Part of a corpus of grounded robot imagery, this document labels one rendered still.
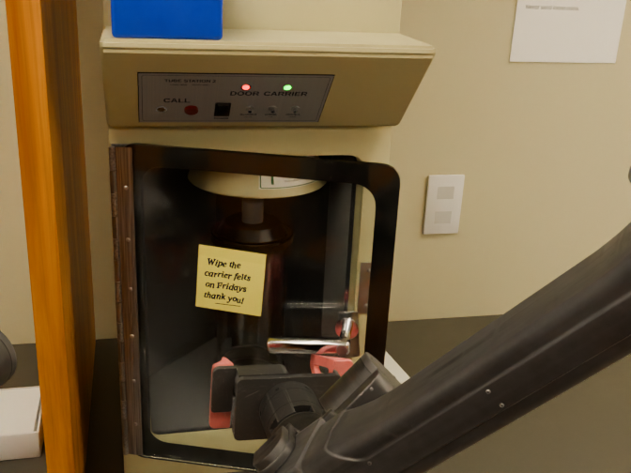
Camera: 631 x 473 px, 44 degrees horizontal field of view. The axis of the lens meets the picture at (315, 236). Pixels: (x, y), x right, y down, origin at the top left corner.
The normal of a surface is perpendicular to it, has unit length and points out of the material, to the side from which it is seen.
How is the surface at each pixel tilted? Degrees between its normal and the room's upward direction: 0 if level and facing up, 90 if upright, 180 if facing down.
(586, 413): 0
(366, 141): 90
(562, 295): 50
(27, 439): 90
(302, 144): 90
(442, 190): 90
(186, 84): 135
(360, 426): 42
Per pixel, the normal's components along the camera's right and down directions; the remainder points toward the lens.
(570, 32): 0.22, 0.35
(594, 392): 0.04, -0.94
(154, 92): 0.12, 0.91
